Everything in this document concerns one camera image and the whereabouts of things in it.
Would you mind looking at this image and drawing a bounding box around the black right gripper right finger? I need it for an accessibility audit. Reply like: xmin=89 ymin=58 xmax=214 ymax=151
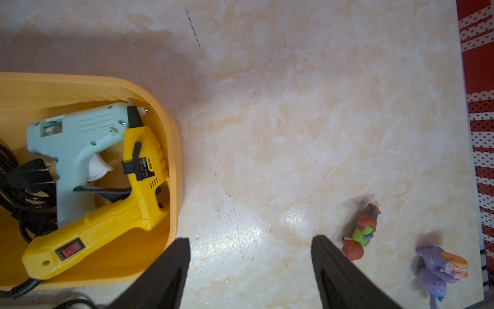
xmin=311 ymin=235 xmax=400 ymax=308

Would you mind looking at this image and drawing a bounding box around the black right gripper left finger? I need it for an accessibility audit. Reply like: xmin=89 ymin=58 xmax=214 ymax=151
xmin=108 ymin=238 xmax=190 ymax=309

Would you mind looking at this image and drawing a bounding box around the yellow hot glue gun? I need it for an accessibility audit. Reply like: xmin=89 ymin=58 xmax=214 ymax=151
xmin=1 ymin=119 xmax=169 ymax=299

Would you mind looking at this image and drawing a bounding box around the mint green glue gun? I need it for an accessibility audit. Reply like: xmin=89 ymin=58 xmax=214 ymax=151
xmin=27 ymin=102 xmax=149 ymax=229

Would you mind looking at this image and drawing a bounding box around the yellow plastic storage box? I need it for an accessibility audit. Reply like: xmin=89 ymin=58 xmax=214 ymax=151
xmin=1 ymin=72 xmax=183 ymax=290

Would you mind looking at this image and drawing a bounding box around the purple toy figure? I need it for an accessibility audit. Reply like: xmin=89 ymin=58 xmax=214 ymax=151
xmin=416 ymin=247 xmax=469 ymax=308

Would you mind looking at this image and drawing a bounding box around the red green toy keychain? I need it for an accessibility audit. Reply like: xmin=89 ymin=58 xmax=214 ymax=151
xmin=342 ymin=203 xmax=381 ymax=261

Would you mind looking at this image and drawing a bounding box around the black power cable with plug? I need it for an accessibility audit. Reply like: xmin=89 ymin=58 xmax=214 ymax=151
xmin=0 ymin=143 xmax=59 ymax=244

